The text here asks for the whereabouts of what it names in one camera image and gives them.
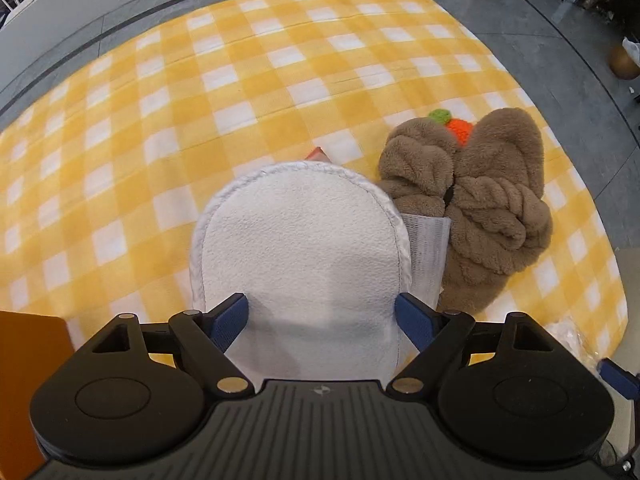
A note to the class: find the clear plastic wrapper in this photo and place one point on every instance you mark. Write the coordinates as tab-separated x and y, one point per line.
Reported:
576	342

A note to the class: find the yellow white checkered blanket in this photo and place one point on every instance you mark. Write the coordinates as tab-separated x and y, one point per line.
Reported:
103	177

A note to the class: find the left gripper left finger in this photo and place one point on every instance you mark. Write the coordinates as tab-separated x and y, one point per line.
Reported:
202	339

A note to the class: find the orange storage box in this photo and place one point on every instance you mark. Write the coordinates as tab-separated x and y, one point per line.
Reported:
33	347

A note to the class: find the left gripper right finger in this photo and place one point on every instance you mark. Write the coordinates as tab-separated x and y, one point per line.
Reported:
439	338

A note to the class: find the brown round pot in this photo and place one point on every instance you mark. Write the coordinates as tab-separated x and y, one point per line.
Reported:
622	65

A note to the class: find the orange knitted carrot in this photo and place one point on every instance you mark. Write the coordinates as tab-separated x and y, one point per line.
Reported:
460	128

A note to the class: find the brown plush slipper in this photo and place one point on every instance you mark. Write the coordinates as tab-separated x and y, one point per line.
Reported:
499	223
416	167

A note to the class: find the white terry slipper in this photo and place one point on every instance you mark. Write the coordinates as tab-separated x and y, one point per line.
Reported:
321	254

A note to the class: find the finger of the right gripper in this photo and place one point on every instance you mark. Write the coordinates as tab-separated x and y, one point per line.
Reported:
622	381

